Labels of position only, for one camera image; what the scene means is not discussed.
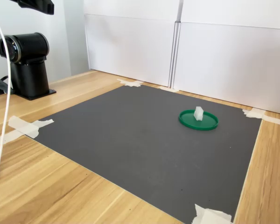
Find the round green lid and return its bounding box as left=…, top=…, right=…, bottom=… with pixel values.
left=178, top=109, right=219, bottom=132

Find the small white plastic terminal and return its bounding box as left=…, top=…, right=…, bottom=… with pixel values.
left=193, top=106, right=204, bottom=122

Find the dark grey mat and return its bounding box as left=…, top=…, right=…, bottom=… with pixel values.
left=33, top=84, right=265, bottom=224

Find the black braided cable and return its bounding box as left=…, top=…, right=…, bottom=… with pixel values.
left=0, top=75, right=15, bottom=97

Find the white camera cable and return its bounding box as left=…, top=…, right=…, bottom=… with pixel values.
left=0, top=0, right=12, bottom=196

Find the white masking tape patch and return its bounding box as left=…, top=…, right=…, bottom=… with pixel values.
left=191, top=203, right=233, bottom=224
left=117, top=78, right=144, bottom=88
left=157, top=85, right=179, bottom=93
left=0, top=115, right=55, bottom=146
left=242, top=107, right=280, bottom=128

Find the white partition panel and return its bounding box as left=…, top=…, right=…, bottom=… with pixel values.
left=83, top=0, right=181, bottom=89
left=172, top=0, right=280, bottom=116

